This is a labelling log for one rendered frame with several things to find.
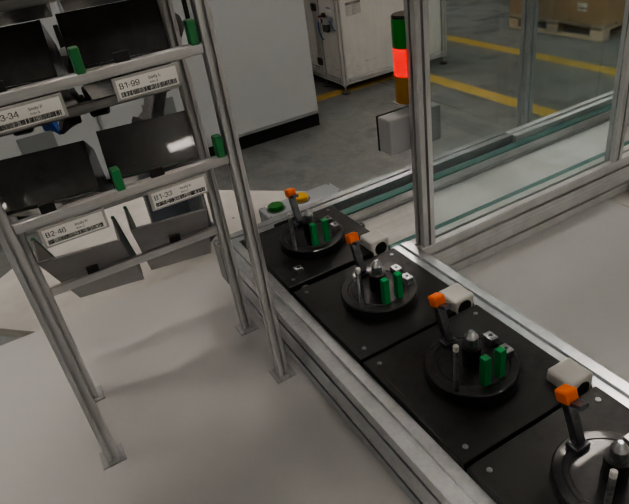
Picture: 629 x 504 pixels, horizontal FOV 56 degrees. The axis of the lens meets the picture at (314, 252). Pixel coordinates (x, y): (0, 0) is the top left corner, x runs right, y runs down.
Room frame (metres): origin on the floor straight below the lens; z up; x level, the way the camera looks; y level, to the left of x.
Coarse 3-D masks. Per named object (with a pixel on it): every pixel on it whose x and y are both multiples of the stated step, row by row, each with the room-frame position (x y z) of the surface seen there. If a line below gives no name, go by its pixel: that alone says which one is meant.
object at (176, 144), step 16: (176, 112) 0.86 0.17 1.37; (112, 128) 0.84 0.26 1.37; (128, 128) 0.84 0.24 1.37; (144, 128) 0.84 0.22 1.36; (160, 128) 0.85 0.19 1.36; (176, 128) 0.85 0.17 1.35; (112, 144) 0.83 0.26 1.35; (128, 144) 0.83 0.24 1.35; (144, 144) 0.83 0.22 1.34; (160, 144) 0.84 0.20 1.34; (176, 144) 0.84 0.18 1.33; (192, 144) 0.84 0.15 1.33; (112, 160) 0.82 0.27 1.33; (128, 160) 0.82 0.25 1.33; (144, 160) 0.82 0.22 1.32; (160, 160) 0.83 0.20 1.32; (176, 160) 0.83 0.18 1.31; (192, 160) 0.83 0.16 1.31; (128, 176) 0.81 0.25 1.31; (144, 176) 0.88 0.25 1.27
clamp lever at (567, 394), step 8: (560, 392) 0.49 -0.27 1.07; (568, 392) 0.49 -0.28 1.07; (576, 392) 0.49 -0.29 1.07; (560, 400) 0.49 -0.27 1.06; (568, 400) 0.48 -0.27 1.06; (576, 400) 0.48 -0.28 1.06; (568, 408) 0.48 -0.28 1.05; (576, 408) 0.47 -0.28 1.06; (584, 408) 0.47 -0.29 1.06; (568, 416) 0.48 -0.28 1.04; (576, 416) 0.48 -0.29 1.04; (568, 424) 0.48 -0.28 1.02; (576, 424) 0.48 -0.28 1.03; (576, 432) 0.47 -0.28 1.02; (576, 440) 0.47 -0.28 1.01; (584, 440) 0.47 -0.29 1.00
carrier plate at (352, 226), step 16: (288, 224) 1.20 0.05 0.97; (352, 224) 1.15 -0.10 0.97; (272, 240) 1.14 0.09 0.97; (272, 256) 1.07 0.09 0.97; (336, 256) 1.03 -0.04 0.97; (352, 256) 1.02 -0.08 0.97; (368, 256) 1.02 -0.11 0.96; (272, 272) 1.01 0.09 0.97; (288, 272) 1.00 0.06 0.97; (304, 272) 0.99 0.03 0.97; (320, 272) 0.98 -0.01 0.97; (336, 272) 0.99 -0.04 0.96; (288, 288) 0.95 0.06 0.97
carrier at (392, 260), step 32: (384, 256) 1.00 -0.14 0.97; (320, 288) 0.93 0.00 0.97; (352, 288) 0.88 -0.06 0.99; (384, 288) 0.82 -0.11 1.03; (416, 288) 0.85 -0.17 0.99; (448, 288) 0.84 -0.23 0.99; (320, 320) 0.83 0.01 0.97; (352, 320) 0.82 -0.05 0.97; (384, 320) 0.80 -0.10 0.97; (416, 320) 0.79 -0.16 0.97; (352, 352) 0.74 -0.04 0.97
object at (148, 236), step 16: (128, 224) 0.88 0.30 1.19; (160, 224) 0.89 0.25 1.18; (176, 224) 0.91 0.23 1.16; (192, 224) 0.94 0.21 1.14; (144, 240) 0.93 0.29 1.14; (160, 240) 0.95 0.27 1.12; (208, 240) 1.03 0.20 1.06; (160, 256) 1.02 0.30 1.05; (176, 256) 1.05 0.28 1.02; (192, 256) 1.08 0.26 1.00
